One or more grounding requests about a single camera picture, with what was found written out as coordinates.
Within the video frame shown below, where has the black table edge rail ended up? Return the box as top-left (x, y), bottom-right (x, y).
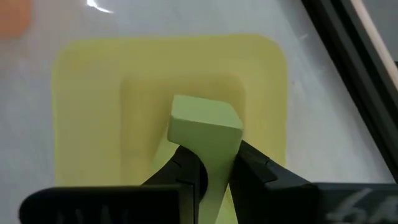
top-left (300, 0), bottom-right (398, 183)

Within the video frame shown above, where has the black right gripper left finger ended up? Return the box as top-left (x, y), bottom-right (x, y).
top-left (141, 144), bottom-right (208, 224)

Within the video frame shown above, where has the yellow translucent plastic bin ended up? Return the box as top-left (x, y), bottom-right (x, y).
top-left (50, 33), bottom-right (289, 224)

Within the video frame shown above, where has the lime green notched block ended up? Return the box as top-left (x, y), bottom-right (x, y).
top-left (167, 94), bottom-right (245, 224)

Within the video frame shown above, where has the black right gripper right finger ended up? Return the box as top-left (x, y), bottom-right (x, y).
top-left (228, 139), bottom-right (320, 224)

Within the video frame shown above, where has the orange translucent plastic bin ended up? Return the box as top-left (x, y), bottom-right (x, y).
top-left (0, 0), bottom-right (33, 39)

